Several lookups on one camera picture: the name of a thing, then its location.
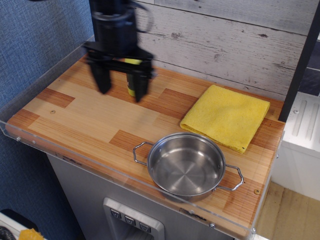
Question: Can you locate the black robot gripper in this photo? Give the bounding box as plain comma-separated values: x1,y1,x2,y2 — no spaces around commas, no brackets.
84,0,154,102

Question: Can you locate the yellow olive oil bottle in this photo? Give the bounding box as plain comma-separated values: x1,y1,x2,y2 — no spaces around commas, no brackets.
124,58,142,97

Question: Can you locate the yellow towel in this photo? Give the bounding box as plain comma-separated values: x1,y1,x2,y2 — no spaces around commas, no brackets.
180,85,271,154

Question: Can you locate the stainless steel pot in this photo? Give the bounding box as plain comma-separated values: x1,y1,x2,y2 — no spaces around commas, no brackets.
132,132,244,201

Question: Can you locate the clear acrylic table guard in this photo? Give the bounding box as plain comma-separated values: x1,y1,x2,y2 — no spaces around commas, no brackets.
0,35,284,239

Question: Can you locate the grey toy fridge cabinet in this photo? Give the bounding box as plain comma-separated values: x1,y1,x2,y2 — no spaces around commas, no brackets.
48,155,232,240

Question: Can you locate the silver dispenser button panel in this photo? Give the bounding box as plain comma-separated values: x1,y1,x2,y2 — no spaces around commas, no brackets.
103,197,165,240

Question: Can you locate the yellow object bottom left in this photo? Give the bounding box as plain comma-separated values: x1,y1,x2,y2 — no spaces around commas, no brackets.
18,228,45,240

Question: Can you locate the white ribbed side unit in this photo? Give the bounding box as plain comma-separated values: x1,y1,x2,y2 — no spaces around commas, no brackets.
271,92,320,200

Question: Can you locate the dark grey right post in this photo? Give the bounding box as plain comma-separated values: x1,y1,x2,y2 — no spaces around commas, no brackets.
278,0,320,122

